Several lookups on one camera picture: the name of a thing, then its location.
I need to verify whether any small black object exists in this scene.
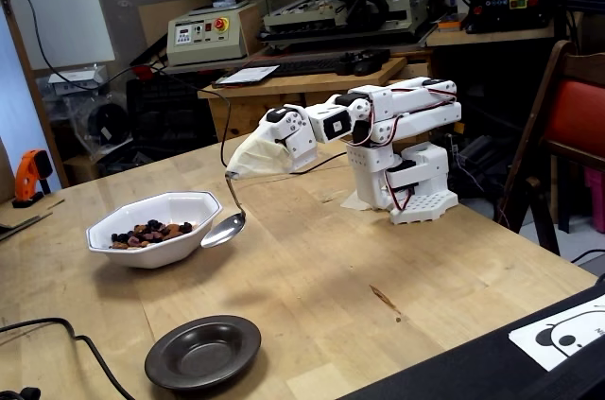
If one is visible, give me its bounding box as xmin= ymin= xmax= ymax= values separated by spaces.
xmin=0 ymin=386 xmax=43 ymax=400

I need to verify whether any white printed paper sheet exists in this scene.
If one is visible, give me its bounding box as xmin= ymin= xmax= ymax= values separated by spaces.
xmin=211 ymin=64 xmax=281 ymax=89

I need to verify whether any white octagonal bowl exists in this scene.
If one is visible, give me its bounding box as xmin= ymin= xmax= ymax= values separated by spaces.
xmin=85 ymin=190 xmax=223 ymax=270

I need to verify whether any black bench tool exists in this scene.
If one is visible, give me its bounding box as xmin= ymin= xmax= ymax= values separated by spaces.
xmin=336 ymin=48 xmax=392 ymax=78

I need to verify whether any clear plastic bag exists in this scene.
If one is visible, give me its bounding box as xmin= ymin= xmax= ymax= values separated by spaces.
xmin=37 ymin=63 xmax=133 ymax=169

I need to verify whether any beige control box red button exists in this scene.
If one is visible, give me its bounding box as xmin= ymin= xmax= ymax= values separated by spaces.
xmin=165 ymin=0 xmax=268 ymax=67

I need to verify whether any white panda print paper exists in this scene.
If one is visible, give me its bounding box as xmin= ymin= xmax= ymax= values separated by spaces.
xmin=509 ymin=295 xmax=605 ymax=372

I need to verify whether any trail mix pile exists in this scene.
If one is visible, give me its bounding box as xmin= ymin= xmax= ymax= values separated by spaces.
xmin=110 ymin=218 xmax=195 ymax=251

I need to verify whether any thick black cable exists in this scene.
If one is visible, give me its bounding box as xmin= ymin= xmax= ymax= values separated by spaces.
xmin=0 ymin=317 xmax=136 ymax=400

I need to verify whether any black keyboard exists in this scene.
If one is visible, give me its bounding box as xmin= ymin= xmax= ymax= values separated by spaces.
xmin=271 ymin=58 xmax=342 ymax=79

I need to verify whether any large black box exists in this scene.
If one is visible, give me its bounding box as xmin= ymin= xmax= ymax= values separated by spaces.
xmin=339 ymin=276 xmax=605 ymax=400

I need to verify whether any thin black cable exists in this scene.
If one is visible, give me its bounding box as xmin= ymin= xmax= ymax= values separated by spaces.
xmin=570 ymin=248 xmax=605 ymax=265
xmin=0 ymin=0 xmax=349 ymax=177

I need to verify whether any brown cardboard sheet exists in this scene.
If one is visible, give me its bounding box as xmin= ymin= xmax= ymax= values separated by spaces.
xmin=137 ymin=0 xmax=214 ymax=49

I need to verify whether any orange and black hand tool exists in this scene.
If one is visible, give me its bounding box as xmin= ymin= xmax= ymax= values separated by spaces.
xmin=11 ymin=148 xmax=53 ymax=210

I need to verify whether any wooden workbench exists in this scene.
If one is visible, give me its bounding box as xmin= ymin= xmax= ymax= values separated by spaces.
xmin=197 ymin=57 xmax=432 ymax=144

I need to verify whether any white flat box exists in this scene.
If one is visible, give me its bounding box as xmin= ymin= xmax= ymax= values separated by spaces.
xmin=46 ymin=66 xmax=108 ymax=96

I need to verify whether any metal spoon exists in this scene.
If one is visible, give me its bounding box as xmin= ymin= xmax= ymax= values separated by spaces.
xmin=200 ymin=171 xmax=248 ymax=249

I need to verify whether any wooden chair red cushion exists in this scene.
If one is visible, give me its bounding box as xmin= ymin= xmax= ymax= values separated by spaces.
xmin=493 ymin=39 xmax=605 ymax=257

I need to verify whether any black slotted storage crate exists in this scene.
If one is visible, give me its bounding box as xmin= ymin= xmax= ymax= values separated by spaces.
xmin=126 ymin=73 xmax=223 ymax=160

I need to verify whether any beige tape sheet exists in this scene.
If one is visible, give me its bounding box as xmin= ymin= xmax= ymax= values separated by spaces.
xmin=339 ymin=190 xmax=374 ymax=212

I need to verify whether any brown round plate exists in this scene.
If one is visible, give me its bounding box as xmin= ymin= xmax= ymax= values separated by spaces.
xmin=144 ymin=315 xmax=263 ymax=391

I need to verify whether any wooden shelf board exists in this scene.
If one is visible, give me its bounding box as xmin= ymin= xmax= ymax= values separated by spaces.
xmin=424 ymin=24 xmax=568 ymax=47

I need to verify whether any beige masking tape wrap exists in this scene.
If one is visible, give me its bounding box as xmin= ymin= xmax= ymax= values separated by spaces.
xmin=225 ymin=130 xmax=295 ymax=180

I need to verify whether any pink plastic bin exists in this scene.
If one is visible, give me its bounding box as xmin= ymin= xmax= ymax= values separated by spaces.
xmin=583 ymin=166 xmax=605 ymax=235

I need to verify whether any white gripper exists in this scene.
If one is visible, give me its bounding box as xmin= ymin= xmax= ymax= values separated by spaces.
xmin=258 ymin=106 xmax=317 ymax=173

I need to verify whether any white board panel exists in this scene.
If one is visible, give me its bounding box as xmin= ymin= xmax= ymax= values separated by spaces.
xmin=0 ymin=0 xmax=116 ymax=71

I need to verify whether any black clamp orange tip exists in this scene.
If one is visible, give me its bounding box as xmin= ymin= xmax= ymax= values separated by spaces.
xmin=443 ymin=132 xmax=495 ymax=172

